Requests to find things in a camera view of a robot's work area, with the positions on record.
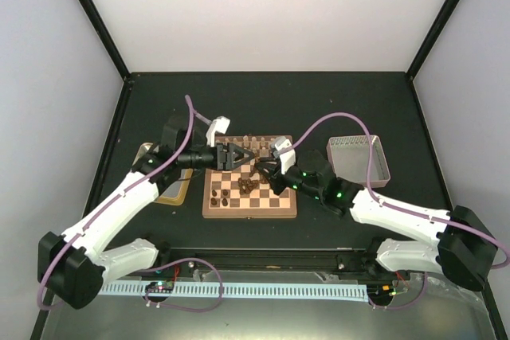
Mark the row of white chess pieces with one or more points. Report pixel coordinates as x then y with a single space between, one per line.
258 144

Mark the small circuit board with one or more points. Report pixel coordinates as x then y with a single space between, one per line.
160 287

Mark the light blue cable duct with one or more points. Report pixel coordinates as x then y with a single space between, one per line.
308 291

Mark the wooden chess board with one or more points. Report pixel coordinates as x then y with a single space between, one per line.
261 203

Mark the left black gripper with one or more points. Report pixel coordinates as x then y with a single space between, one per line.
228 163

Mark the pile of dark chess pieces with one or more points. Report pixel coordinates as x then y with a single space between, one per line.
247 183

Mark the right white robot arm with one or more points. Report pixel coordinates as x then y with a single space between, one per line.
453 243

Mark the pink rimmed metal tray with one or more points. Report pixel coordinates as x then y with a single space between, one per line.
348 156

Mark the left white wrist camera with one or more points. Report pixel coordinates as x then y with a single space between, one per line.
218 126

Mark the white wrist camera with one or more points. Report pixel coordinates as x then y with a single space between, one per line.
218 126
281 149

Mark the black rail base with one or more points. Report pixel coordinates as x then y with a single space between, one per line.
345 263

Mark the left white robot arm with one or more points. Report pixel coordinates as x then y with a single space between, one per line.
75 265

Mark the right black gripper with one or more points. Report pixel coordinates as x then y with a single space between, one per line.
274 178

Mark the gold rimmed metal tray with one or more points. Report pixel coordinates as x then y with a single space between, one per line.
175 194

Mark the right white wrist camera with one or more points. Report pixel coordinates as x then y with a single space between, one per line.
281 149

